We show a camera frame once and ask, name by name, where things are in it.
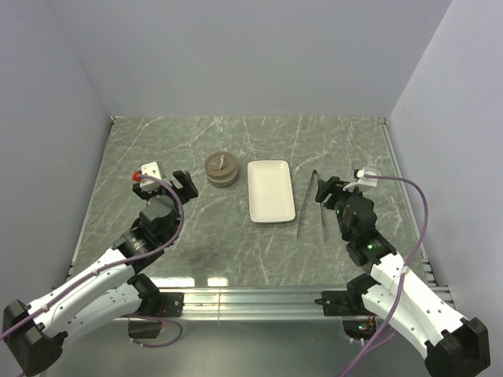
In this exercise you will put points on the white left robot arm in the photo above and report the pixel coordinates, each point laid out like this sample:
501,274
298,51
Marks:
113,286

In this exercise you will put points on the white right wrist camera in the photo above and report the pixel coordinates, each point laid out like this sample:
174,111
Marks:
364,180

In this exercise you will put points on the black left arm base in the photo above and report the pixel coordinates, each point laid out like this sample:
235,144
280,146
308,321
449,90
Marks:
161,310

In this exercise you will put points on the white rectangular plate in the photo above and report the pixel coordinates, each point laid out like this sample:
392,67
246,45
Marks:
270,194

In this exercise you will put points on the brown round lunch box lid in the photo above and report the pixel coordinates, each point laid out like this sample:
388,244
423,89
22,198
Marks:
220,165

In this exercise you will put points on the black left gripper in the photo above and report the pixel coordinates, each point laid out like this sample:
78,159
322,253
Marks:
188,191

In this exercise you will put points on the round steel lunch box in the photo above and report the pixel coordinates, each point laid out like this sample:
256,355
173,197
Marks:
220,182

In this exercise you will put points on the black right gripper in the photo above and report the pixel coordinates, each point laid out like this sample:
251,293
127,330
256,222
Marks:
333,185

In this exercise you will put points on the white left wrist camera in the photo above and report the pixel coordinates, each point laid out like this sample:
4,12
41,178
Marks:
148,175

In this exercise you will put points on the aluminium front frame rail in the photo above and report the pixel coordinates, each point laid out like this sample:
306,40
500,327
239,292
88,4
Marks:
252,304

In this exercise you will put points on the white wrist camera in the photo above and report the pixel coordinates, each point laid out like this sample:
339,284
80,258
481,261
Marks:
148,175
364,180

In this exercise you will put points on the steel serving tongs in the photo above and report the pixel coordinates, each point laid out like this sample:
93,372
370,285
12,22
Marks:
307,203

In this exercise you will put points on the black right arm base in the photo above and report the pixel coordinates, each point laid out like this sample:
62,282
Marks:
358,323

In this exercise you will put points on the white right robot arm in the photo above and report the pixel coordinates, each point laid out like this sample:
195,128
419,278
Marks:
450,344

